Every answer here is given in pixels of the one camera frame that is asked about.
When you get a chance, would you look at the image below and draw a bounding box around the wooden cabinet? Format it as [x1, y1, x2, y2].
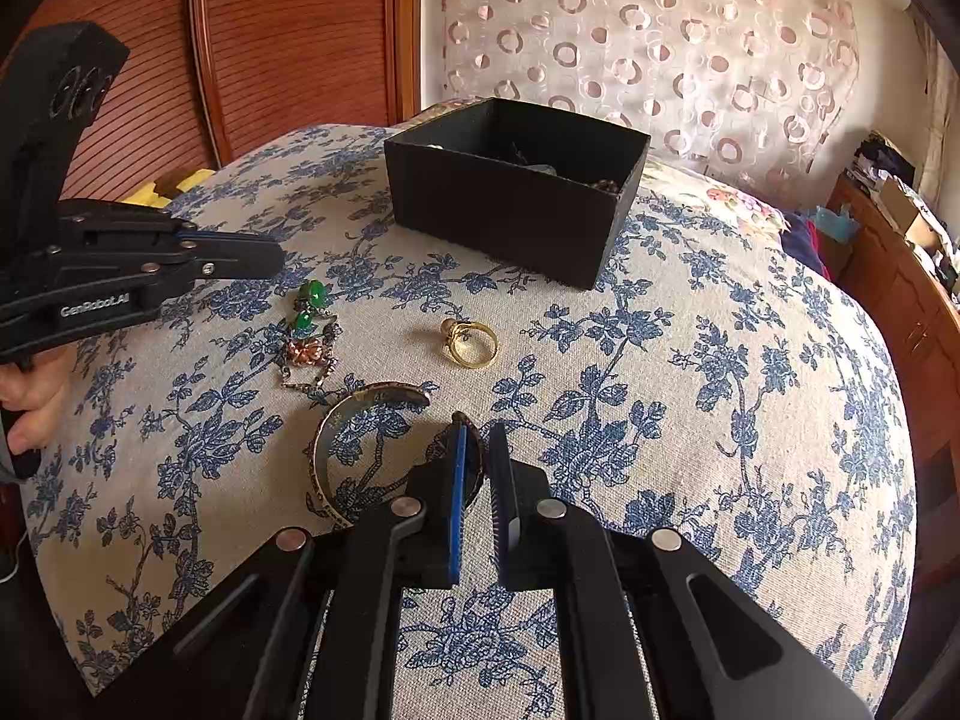
[825, 176, 960, 586]

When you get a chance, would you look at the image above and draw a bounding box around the dark blue red-edged blanket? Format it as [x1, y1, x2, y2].
[780, 210, 833, 278]

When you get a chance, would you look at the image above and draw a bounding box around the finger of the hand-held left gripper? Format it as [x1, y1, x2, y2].
[176, 232, 286, 283]

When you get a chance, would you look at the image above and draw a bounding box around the circle-patterned sheer curtain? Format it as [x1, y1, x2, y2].
[439, 0, 860, 181]

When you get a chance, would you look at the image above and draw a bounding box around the copper flower brooch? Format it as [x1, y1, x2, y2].
[283, 337, 331, 370]

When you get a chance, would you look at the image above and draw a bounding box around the beige window curtain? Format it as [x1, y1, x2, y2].
[911, 11, 960, 188]

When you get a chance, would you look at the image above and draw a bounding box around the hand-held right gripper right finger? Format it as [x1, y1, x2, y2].
[486, 420, 875, 720]

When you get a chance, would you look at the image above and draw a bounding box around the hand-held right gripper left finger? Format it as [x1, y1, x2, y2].
[97, 412, 470, 720]

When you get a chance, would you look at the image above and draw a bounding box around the yellow cushion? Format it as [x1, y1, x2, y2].
[124, 169, 215, 207]

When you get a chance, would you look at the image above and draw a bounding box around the colourful floral quilt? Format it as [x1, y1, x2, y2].
[645, 150, 796, 233]

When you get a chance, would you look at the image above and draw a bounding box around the green stone necklace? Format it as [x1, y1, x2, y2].
[277, 279, 344, 393]

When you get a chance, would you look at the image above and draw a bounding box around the wooden wardrobe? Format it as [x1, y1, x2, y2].
[22, 0, 421, 188]

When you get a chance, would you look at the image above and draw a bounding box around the cardboard box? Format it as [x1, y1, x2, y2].
[877, 176, 942, 237]

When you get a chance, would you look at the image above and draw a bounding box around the patterned bangle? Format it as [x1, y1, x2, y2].
[304, 381, 434, 530]

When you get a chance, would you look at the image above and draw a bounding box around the gold ring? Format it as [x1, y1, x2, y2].
[439, 317, 500, 368]

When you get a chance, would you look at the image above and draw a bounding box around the pile of clothes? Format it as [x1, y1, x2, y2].
[855, 131, 920, 192]

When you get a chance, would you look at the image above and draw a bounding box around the light blue bag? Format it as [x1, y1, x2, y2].
[814, 206, 860, 245]

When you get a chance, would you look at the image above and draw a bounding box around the black jewelry box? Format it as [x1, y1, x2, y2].
[384, 97, 650, 291]

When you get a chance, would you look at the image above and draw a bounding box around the person's left hand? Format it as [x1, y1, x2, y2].
[0, 361, 70, 458]

